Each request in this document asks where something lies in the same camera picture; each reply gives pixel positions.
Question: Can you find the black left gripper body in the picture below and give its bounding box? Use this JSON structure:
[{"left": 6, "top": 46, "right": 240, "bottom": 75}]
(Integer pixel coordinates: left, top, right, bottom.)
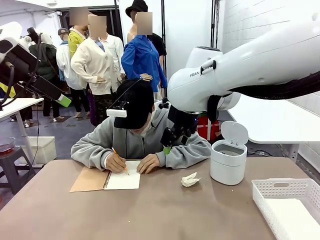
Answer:
[{"left": 0, "top": 45, "right": 39, "bottom": 85}]

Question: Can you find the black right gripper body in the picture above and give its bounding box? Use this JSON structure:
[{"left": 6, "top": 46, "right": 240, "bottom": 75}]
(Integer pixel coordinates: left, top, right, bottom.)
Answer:
[{"left": 167, "top": 104, "right": 199, "bottom": 137}]

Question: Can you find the white paper ball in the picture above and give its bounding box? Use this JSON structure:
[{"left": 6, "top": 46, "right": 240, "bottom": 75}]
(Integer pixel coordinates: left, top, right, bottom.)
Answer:
[{"left": 180, "top": 171, "right": 202, "bottom": 188}]

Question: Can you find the yellow pencil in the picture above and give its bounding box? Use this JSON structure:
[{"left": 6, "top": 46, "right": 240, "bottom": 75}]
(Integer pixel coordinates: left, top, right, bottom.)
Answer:
[{"left": 111, "top": 147, "right": 130, "bottom": 176}]

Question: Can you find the spiral notebook brown cover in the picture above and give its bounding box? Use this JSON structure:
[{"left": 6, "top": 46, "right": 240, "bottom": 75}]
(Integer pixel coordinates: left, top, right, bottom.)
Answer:
[{"left": 69, "top": 160, "right": 142, "bottom": 193}]

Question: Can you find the person's right forearm grey sleeve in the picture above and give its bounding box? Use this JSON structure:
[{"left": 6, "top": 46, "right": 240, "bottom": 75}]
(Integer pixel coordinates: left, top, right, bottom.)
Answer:
[{"left": 70, "top": 140, "right": 114, "bottom": 171}]

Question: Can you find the person's left forearm grey sleeve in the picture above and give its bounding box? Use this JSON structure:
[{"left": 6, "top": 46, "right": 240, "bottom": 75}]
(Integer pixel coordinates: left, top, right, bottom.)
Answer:
[{"left": 156, "top": 142, "right": 212, "bottom": 169}]

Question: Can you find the person's left hand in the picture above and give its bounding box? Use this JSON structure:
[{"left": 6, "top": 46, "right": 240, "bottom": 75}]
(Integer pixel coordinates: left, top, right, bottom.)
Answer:
[{"left": 135, "top": 153, "right": 162, "bottom": 175}]

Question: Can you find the person's right hand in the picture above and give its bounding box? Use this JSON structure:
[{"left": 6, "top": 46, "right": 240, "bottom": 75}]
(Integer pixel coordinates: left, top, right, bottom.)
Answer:
[{"left": 104, "top": 152, "right": 127, "bottom": 174}]

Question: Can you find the white desk with white leg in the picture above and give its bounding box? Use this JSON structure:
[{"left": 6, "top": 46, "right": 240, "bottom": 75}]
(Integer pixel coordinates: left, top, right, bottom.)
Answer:
[{"left": 0, "top": 97, "right": 45, "bottom": 169}]

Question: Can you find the red plastic crate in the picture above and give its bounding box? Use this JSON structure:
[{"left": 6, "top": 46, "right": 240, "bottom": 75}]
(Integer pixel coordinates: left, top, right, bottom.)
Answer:
[{"left": 196, "top": 116, "right": 221, "bottom": 141}]

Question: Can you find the yellow hi-vis vest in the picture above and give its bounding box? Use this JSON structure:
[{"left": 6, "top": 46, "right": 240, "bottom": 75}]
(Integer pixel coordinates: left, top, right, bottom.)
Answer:
[{"left": 0, "top": 82, "right": 17, "bottom": 99}]

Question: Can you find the white face mask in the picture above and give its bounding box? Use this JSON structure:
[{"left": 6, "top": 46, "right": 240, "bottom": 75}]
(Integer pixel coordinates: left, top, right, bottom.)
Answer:
[{"left": 144, "top": 111, "right": 154, "bottom": 131}]

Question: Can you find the mannequin in dark green jacket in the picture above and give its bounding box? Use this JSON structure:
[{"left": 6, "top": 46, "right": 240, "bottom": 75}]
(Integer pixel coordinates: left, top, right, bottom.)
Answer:
[{"left": 26, "top": 27, "right": 61, "bottom": 119}]

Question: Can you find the person in grey hoodie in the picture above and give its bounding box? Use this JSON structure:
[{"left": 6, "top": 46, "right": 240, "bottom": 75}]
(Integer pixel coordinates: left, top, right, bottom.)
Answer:
[{"left": 70, "top": 78, "right": 212, "bottom": 175}]

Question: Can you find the mannequin in white shirt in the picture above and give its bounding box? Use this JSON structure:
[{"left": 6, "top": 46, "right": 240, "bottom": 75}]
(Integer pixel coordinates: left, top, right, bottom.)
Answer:
[{"left": 55, "top": 28, "right": 87, "bottom": 119}]

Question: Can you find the black baseball cap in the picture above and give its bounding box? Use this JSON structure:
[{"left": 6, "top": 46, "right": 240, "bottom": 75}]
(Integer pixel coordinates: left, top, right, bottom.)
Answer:
[{"left": 113, "top": 79, "right": 155, "bottom": 131}]

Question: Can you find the white lidded trash bin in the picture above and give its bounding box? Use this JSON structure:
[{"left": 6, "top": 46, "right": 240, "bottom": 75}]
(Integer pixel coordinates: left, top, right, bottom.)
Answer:
[{"left": 209, "top": 120, "right": 250, "bottom": 187}]

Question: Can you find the mannequin in cream cardigan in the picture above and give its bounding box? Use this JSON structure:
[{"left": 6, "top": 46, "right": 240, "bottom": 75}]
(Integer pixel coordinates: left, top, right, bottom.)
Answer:
[{"left": 70, "top": 14, "right": 126, "bottom": 127}]

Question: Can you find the mannequin in yellow shirt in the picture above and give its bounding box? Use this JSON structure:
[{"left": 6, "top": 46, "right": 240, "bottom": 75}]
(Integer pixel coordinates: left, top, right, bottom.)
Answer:
[{"left": 67, "top": 6, "right": 89, "bottom": 60}]

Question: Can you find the clear bowl with red liquid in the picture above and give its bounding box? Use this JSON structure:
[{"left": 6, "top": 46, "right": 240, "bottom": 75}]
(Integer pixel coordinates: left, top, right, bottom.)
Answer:
[{"left": 0, "top": 136, "right": 17, "bottom": 154}]

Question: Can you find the white plastic floor crate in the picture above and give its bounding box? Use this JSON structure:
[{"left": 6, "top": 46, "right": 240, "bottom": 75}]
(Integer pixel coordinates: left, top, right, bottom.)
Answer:
[{"left": 19, "top": 136, "right": 58, "bottom": 166}]

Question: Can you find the grey plastic stool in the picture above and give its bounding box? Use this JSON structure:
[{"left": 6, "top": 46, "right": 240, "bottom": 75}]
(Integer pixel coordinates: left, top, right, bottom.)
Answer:
[{"left": 0, "top": 146, "right": 37, "bottom": 196}]

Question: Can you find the mannequin in blue shirt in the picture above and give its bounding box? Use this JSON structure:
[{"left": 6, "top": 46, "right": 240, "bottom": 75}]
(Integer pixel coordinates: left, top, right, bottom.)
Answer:
[{"left": 120, "top": 0, "right": 169, "bottom": 94}]

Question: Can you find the mannequin in black t-shirt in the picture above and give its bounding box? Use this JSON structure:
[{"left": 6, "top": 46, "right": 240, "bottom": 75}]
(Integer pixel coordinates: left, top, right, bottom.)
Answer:
[{"left": 149, "top": 33, "right": 168, "bottom": 91}]

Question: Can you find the large white desk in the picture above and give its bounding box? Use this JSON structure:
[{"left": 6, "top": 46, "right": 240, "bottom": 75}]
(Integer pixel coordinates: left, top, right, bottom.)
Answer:
[{"left": 224, "top": 92, "right": 320, "bottom": 164}]

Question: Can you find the white perforated plastic basket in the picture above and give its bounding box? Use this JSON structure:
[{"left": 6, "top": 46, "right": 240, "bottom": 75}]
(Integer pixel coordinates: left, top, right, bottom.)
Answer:
[{"left": 251, "top": 177, "right": 320, "bottom": 240}]

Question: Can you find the black backdrop stand pole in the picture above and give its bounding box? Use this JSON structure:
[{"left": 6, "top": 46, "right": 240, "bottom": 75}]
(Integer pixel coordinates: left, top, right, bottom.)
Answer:
[{"left": 160, "top": 0, "right": 168, "bottom": 83}]

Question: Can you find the black bucket hat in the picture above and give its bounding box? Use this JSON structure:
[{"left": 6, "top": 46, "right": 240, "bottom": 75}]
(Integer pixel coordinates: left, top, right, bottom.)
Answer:
[{"left": 125, "top": 0, "right": 149, "bottom": 19}]

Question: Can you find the flat white paper sheet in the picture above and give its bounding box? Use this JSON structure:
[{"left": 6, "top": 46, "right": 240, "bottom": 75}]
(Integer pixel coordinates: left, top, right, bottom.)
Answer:
[{"left": 264, "top": 198, "right": 320, "bottom": 240}]

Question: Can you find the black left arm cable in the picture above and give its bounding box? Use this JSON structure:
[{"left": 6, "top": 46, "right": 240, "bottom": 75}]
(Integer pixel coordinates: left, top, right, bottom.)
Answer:
[{"left": 0, "top": 33, "right": 43, "bottom": 111}]

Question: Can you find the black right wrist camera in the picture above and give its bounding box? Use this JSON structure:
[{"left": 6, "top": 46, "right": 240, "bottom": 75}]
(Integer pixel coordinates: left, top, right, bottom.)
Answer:
[{"left": 158, "top": 97, "right": 172, "bottom": 110}]

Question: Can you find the white head-mounted camera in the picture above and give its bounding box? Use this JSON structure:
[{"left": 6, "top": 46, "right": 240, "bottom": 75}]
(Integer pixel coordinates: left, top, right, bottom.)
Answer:
[{"left": 106, "top": 108, "right": 127, "bottom": 118}]

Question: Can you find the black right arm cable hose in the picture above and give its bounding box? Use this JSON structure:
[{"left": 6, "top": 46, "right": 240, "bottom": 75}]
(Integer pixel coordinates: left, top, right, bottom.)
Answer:
[{"left": 206, "top": 72, "right": 320, "bottom": 123}]

